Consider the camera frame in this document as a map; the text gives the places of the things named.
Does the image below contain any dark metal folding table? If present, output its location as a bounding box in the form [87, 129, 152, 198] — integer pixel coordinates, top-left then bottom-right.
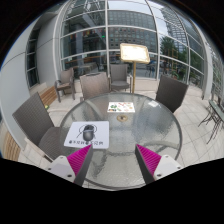
[198, 96, 224, 145]

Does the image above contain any gold framed menu stand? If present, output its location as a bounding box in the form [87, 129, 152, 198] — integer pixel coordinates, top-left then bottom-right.
[119, 42, 151, 95]

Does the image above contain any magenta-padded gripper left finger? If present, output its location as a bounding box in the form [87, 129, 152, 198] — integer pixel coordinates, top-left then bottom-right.
[44, 144, 95, 187]

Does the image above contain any round gold table cap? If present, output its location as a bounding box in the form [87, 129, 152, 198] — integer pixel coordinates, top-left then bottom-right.
[116, 114, 129, 122]

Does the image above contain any black computer mouse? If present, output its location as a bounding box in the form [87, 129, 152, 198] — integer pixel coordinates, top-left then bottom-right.
[82, 124, 97, 142]

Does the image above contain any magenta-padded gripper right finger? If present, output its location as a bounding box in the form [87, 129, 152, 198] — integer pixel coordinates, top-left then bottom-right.
[134, 144, 183, 185]

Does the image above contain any colourful picture menu card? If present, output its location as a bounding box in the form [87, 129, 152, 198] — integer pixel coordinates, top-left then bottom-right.
[106, 101, 136, 114]

